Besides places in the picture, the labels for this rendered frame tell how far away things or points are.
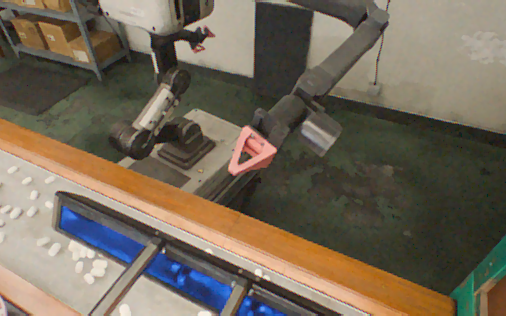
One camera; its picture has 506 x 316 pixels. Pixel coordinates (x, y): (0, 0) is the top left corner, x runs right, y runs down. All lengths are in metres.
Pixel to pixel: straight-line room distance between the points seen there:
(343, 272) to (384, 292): 0.10
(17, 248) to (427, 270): 1.74
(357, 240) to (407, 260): 0.26
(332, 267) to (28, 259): 0.82
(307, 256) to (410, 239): 1.18
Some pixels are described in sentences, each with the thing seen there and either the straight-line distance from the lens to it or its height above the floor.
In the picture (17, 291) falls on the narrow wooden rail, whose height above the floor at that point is 0.76.
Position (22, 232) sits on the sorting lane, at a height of 0.74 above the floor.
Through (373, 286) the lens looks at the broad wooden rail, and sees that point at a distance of 0.92.
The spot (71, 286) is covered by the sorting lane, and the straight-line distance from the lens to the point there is 1.01.
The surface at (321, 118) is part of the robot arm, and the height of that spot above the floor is 1.20.
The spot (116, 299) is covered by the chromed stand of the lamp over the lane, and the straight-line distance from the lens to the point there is 0.51.
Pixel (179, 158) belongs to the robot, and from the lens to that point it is 1.55.
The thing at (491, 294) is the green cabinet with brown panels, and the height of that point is 0.89.
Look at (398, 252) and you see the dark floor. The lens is 1.96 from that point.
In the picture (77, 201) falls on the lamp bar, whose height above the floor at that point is 1.11.
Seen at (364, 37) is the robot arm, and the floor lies 1.22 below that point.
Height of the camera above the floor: 1.56
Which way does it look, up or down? 43 degrees down
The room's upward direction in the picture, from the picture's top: straight up
